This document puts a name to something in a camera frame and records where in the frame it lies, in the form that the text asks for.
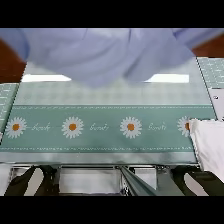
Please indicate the light blue shirt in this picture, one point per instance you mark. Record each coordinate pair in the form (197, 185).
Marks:
(100, 55)

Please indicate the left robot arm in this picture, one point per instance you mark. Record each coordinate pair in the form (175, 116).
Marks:
(20, 183)

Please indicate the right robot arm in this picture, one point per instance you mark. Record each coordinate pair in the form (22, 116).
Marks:
(206, 185)

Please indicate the white garment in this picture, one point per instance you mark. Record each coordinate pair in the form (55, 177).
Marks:
(210, 146)

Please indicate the silver frame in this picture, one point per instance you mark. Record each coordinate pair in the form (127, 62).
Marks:
(100, 180)

